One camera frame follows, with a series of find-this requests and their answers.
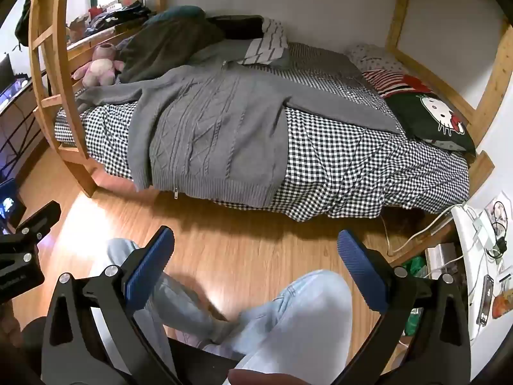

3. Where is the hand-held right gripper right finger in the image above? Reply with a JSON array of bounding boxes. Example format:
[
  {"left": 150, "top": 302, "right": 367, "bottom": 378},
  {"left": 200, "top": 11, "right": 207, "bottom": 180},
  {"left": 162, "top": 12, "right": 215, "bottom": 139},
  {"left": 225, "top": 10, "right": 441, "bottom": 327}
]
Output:
[{"left": 337, "top": 230, "right": 471, "bottom": 385}]

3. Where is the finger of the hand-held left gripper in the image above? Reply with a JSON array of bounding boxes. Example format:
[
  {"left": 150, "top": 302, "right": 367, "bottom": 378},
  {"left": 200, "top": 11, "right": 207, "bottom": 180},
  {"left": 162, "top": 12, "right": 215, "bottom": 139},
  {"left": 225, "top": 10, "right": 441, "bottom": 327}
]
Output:
[{"left": 8, "top": 201, "right": 62, "bottom": 246}]

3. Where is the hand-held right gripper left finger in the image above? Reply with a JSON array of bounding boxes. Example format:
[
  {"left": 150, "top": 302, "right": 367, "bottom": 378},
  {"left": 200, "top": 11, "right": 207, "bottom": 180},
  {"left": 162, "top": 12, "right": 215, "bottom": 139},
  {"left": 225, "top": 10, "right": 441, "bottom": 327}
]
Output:
[{"left": 40, "top": 226, "right": 182, "bottom": 385}]

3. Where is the grey knit zip cardigan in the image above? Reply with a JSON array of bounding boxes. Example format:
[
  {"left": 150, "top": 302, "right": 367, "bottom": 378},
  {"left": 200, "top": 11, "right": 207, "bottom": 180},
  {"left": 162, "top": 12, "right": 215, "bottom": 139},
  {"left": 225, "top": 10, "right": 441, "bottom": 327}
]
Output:
[{"left": 76, "top": 40, "right": 402, "bottom": 208}]

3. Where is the pile of dark clothes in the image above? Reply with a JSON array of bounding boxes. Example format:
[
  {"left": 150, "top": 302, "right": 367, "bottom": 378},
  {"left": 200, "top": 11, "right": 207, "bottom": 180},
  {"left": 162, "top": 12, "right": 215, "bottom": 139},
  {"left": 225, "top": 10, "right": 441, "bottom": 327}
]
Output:
[{"left": 89, "top": 2, "right": 152, "bottom": 30}]

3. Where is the tablet with lit screen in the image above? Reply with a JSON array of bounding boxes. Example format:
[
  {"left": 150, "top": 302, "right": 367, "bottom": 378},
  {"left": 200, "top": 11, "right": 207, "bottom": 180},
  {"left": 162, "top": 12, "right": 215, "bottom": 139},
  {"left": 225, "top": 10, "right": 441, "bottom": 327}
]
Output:
[{"left": 0, "top": 180, "right": 27, "bottom": 234}]

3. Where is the person's left leg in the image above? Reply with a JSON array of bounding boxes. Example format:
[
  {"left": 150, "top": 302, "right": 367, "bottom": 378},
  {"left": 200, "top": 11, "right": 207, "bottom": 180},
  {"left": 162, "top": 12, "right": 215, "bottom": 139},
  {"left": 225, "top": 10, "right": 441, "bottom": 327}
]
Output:
[{"left": 106, "top": 238, "right": 241, "bottom": 365}]

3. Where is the person's leg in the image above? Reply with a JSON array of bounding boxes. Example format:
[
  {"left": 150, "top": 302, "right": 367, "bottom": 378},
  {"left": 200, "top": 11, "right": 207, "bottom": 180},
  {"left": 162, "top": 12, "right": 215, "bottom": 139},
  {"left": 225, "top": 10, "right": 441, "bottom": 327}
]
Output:
[
  {"left": 106, "top": 238, "right": 241, "bottom": 365},
  {"left": 230, "top": 270, "right": 354, "bottom": 385}
]

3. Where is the green plastic bag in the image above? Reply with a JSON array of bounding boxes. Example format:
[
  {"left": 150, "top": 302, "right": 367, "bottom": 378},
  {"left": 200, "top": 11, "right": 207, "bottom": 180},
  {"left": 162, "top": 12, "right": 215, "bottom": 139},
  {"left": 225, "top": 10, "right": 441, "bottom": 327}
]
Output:
[{"left": 400, "top": 254, "right": 428, "bottom": 337}]

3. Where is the person's right leg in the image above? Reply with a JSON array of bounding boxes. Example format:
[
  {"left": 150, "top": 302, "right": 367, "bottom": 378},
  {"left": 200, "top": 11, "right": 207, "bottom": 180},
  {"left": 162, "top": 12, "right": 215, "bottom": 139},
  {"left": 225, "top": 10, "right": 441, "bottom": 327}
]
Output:
[{"left": 230, "top": 270, "right": 354, "bottom": 385}]

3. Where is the white box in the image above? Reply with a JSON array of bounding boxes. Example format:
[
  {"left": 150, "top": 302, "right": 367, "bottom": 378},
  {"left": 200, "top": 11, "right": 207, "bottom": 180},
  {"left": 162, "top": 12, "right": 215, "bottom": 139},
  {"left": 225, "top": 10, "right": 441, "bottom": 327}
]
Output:
[{"left": 424, "top": 244, "right": 458, "bottom": 278}]

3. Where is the black metal rack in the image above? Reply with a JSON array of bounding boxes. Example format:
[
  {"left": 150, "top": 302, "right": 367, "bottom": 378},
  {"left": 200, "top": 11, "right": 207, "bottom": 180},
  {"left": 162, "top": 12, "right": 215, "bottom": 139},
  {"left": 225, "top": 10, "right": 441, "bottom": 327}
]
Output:
[{"left": 0, "top": 88, "right": 46, "bottom": 171}]

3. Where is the white side table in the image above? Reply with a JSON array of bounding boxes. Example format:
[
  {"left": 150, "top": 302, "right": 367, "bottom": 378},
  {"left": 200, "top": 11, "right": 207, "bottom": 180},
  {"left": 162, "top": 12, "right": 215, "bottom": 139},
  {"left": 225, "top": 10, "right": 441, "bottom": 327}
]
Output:
[{"left": 450, "top": 192, "right": 513, "bottom": 346}]

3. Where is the black stool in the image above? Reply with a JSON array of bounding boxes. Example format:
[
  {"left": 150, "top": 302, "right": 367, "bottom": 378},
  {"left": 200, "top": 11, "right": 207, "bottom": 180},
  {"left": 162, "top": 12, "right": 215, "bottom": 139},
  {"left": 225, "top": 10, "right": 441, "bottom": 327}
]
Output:
[{"left": 165, "top": 336, "right": 246, "bottom": 385}]

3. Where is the black white checkered bed sheet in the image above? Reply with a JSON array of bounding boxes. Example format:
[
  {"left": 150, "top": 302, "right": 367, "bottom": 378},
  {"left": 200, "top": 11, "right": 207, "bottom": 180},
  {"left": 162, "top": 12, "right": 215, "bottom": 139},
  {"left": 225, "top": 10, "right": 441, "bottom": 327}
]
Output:
[{"left": 54, "top": 42, "right": 470, "bottom": 222}]

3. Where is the black smartphone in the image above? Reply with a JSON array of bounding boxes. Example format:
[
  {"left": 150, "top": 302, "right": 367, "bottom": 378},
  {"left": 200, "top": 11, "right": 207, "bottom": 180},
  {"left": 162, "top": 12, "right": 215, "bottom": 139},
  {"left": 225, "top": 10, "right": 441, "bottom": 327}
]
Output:
[{"left": 475, "top": 274, "right": 495, "bottom": 327}]

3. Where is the white charger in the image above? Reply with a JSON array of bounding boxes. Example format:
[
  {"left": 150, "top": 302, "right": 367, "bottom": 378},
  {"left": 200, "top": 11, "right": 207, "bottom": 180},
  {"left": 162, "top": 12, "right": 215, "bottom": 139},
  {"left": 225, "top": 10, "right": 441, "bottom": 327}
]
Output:
[{"left": 468, "top": 208, "right": 498, "bottom": 250}]

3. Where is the laptop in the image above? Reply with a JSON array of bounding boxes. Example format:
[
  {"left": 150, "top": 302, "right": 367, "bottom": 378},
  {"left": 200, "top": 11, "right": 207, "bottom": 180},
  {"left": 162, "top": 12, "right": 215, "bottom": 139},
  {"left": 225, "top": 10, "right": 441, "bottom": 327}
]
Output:
[{"left": 0, "top": 54, "right": 33, "bottom": 111}]

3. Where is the wooden bed ladder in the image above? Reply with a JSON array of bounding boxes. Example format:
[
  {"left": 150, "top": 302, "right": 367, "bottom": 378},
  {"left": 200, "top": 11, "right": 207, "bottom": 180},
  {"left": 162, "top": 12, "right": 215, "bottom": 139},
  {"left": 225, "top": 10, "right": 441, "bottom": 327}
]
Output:
[{"left": 28, "top": 0, "right": 97, "bottom": 198}]

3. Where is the black cat print pillow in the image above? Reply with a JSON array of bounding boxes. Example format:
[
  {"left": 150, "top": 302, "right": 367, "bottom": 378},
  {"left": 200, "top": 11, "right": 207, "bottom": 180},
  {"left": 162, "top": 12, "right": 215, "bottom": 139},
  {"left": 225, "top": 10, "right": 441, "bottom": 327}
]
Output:
[{"left": 384, "top": 89, "right": 477, "bottom": 158}]

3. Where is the wooden desk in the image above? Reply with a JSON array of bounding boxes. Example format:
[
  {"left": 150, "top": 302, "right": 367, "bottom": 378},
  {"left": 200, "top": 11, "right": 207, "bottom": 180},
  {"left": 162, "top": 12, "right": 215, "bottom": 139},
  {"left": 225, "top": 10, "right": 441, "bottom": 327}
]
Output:
[{"left": 66, "top": 20, "right": 155, "bottom": 75}]

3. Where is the red white striped pillow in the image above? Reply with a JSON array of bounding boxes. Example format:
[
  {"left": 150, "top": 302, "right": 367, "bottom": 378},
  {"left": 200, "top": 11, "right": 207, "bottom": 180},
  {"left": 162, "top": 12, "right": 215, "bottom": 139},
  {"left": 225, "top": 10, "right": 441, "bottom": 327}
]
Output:
[{"left": 362, "top": 69, "right": 434, "bottom": 99}]

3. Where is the dark hanging jacket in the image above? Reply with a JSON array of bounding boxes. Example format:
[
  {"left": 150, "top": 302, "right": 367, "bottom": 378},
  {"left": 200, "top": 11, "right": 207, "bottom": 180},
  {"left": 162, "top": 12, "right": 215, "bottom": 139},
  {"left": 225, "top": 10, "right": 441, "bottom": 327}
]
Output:
[{"left": 15, "top": 0, "right": 36, "bottom": 46}]

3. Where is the dark green blanket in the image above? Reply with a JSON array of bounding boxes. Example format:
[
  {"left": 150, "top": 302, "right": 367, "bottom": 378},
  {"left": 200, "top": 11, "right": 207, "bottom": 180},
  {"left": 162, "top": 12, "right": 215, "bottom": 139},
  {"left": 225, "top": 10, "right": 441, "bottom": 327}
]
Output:
[{"left": 116, "top": 16, "right": 226, "bottom": 85}]

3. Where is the white dotted pillow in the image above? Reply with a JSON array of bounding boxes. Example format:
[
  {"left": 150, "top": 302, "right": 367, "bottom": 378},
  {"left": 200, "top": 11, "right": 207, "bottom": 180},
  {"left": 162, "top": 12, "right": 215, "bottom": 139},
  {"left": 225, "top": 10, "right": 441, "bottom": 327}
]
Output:
[{"left": 345, "top": 43, "right": 406, "bottom": 75}]

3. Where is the white striped cloth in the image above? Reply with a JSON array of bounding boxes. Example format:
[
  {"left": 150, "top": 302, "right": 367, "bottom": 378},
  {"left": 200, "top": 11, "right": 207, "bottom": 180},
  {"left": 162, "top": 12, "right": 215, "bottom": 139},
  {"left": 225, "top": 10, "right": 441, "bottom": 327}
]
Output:
[{"left": 236, "top": 18, "right": 290, "bottom": 65}]

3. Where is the teal pillow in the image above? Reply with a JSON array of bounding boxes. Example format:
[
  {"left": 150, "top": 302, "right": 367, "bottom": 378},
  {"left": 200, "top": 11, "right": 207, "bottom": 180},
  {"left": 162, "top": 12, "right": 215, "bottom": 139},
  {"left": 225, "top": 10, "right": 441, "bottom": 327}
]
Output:
[{"left": 151, "top": 5, "right": 207, "bottom": 23}]

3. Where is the black cloth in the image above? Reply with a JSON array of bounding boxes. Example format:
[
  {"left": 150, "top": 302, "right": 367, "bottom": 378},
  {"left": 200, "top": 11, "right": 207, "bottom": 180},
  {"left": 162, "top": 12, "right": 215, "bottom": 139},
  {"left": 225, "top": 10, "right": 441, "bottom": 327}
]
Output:
[{"left": 207, "top": 15, "right": 265, "bottom": 41}]

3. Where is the white cable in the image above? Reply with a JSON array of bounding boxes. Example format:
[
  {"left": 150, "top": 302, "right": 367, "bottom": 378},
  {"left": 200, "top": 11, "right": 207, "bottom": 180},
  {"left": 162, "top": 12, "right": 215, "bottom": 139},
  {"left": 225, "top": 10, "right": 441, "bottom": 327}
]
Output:
[{"left": 380, "top": 204, "right": 459, "bottom": 256}]

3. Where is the wooden bunk bed frame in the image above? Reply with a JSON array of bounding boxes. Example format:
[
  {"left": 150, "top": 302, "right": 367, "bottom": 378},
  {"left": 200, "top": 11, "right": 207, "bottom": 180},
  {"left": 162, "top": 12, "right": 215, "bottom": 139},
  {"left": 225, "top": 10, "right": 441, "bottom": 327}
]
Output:
[{"left": 64, "top": 0, "right": 513, "bottom": 257}]

